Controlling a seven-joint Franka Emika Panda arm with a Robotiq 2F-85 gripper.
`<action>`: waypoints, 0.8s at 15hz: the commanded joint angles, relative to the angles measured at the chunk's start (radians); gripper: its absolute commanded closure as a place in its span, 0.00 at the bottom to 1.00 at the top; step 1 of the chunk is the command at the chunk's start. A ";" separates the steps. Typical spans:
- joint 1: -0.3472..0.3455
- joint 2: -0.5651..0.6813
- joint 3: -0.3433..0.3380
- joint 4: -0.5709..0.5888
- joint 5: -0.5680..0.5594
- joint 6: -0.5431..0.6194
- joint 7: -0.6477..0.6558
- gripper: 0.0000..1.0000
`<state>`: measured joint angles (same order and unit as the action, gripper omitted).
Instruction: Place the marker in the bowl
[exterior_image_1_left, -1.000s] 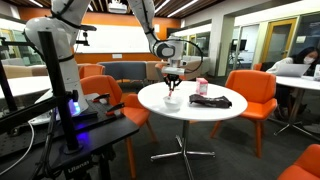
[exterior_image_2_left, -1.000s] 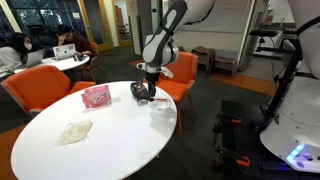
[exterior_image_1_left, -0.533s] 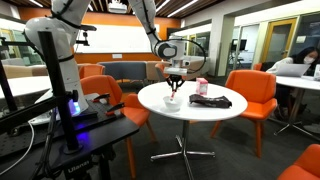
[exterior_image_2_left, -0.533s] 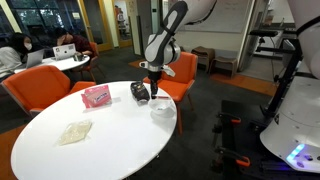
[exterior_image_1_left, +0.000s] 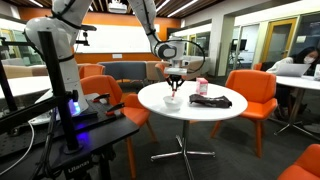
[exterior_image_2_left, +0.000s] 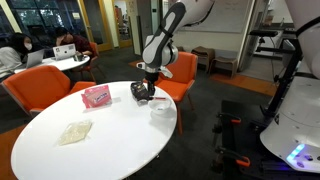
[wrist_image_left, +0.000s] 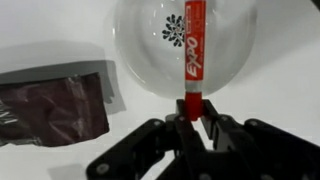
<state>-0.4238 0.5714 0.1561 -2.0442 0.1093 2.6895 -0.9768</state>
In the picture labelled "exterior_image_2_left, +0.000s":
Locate black slanted support post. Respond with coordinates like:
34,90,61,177
265,36,304,118

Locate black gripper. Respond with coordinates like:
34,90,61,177
144,71,161,98

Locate person in dark red shirt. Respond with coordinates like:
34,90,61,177
54,26,95,58

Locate silver laptop with stickers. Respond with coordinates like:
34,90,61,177
51,43,77,61

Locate yellow framed glass door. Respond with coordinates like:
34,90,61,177
77,0,114,53

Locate white bowl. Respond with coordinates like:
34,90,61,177
147,97,173,116

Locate black snack packet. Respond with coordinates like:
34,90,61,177
129,80,151,102

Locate orange chair with wooden legs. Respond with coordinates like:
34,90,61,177
143,51,199,136

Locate black equipment stand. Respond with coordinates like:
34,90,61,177
248,21,301,62

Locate clear plastic bag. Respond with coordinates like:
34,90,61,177
57,119,94,147

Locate black and orange clamp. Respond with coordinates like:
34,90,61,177
215,112,243,125
214,145,252,168

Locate small orange chair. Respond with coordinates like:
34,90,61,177
78,41,105,83

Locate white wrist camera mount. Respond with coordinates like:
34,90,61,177
136,61,174,80

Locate large orange armchair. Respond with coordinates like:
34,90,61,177
1,64,97,118

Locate wall whiteboard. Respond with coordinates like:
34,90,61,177
189,0,256,34

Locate round white side table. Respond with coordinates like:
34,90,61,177
13,54,91,75

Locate pink snack packet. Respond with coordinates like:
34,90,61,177
80,84,113,110

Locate plain silver laptop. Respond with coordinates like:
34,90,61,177
24,49,46,70

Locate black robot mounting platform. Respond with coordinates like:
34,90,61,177
210,99,320,180

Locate wooden stool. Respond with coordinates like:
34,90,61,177
190,45,216,73
209,55,240,80

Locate person wearing face mask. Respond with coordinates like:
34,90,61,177
0,32,34,82

